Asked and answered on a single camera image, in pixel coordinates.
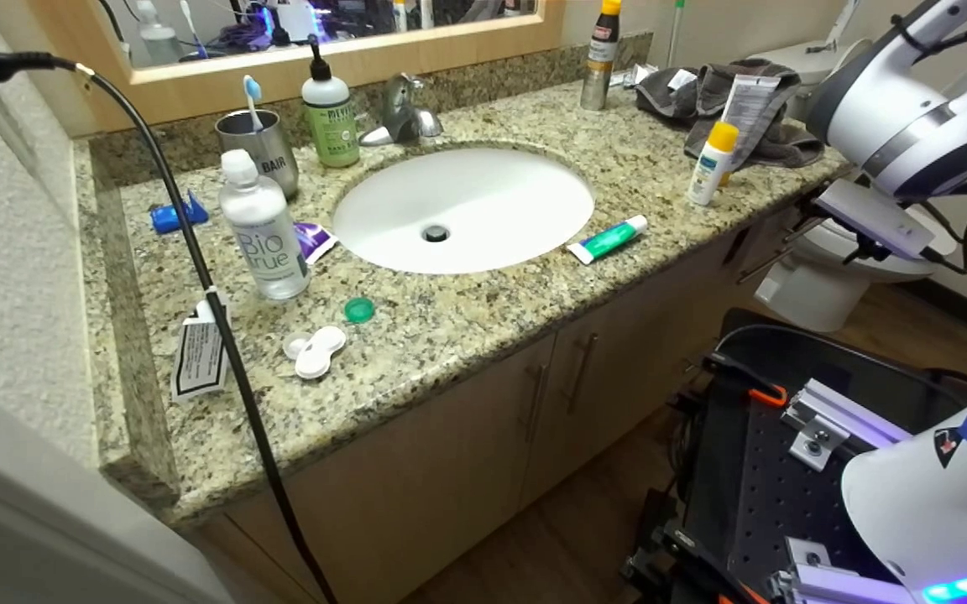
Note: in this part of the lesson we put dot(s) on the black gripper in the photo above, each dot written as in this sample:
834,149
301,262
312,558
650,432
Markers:
868,252

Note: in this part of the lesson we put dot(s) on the wooden drawer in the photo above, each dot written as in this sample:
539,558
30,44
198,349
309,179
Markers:
756,252

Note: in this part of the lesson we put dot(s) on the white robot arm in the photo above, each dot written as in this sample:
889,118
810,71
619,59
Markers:
920,111

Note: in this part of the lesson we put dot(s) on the grey towel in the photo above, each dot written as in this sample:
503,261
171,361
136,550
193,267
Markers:
772,140

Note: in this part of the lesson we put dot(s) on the white toilet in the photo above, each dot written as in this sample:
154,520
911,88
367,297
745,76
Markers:
808,297

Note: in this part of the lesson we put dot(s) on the small white bottle yellow cap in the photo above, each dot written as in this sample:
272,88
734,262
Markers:
714,168

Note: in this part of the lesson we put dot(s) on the orange clamp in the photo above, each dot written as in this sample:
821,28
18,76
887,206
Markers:
769,394

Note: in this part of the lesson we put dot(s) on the green toothpaste tube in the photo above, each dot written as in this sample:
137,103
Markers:
604,240

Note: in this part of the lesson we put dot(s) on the spray can yellow cap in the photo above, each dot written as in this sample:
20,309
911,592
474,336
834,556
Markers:
603,69

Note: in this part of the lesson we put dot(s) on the black robot cart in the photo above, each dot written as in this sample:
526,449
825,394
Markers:
753,492

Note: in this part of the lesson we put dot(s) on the white sink basin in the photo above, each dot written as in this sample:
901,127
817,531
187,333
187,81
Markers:
503,203

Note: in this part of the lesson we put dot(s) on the metal sink drain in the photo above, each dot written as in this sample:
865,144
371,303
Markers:
434,234

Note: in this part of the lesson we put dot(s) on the chrome faucet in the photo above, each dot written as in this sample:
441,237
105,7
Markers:
404,111

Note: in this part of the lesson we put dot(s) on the wooden vanity cabinet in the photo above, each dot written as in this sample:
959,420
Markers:
450,470

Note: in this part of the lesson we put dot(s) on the green lens case cap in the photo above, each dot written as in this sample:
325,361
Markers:
359,309

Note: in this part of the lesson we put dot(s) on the green soap pump bottle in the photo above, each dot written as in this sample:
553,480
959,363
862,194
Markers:
334,129

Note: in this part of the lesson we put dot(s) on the wood framed mirror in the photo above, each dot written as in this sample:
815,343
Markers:
338,62

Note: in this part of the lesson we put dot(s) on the purple white packet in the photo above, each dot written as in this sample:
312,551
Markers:
312,240

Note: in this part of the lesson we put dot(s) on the white contact lens case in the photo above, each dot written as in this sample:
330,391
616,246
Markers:
318,353

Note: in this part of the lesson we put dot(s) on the clear contact solution bottle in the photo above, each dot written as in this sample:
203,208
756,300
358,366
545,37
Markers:
266,240

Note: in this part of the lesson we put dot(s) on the grey metal cup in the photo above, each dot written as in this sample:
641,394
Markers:
266,157

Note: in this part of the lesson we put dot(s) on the white blue toothbrush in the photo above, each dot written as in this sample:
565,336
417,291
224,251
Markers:
248,98

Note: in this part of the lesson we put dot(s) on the blue plastic item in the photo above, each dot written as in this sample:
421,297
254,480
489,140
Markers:
177,215

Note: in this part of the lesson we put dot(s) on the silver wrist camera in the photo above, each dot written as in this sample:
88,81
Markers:
874,215

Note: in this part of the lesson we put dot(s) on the aluminium mounting bracket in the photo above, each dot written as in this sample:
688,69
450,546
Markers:
841,582
841,420

